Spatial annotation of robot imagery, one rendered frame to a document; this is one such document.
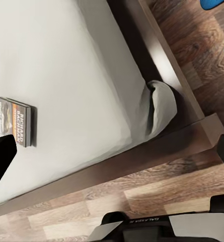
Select hardback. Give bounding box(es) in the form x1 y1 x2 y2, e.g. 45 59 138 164
0 96 32 148

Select sandal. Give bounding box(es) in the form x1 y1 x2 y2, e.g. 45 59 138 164
200 0 224 11

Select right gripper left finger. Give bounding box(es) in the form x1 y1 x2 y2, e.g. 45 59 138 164
0 134 17 180

